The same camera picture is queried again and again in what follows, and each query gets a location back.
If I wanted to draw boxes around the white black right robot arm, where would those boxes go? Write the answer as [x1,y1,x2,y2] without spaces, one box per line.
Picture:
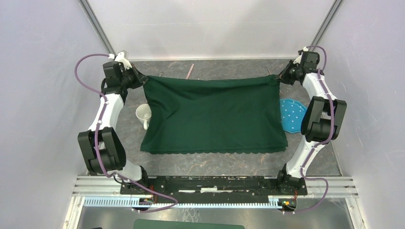
[275,47,347,195]

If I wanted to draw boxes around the aluminium frame rails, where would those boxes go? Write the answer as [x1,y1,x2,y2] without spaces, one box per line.
[62,0,369,229]

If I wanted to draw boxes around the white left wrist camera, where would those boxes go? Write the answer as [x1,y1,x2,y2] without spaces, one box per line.
[108,50,132,70]

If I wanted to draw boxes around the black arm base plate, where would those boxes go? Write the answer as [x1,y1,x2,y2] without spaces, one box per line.
[119,175,308,205]

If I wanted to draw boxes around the black handled knife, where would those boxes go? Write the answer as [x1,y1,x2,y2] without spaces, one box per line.
[185,63,195,80]

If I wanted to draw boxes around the green mat at bottom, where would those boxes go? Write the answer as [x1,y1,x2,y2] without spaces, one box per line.
[133,219,245,229]

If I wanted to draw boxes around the dark green cloth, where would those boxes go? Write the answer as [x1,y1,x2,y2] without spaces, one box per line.
[140,75,288,155]

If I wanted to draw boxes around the blue polka dot plate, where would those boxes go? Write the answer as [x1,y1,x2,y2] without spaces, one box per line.
[280,99,307,134]

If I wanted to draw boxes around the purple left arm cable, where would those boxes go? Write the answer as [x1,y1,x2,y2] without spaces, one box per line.
[74,53,179,213]

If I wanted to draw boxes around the white blue mug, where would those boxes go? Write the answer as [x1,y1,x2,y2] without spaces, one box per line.
[136,104,152,130]

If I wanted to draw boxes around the blue slotted cable duct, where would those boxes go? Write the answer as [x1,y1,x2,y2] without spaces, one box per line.
[84,197,282,209]

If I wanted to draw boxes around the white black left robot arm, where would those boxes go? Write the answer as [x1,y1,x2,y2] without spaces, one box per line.
[77,60,150,195]

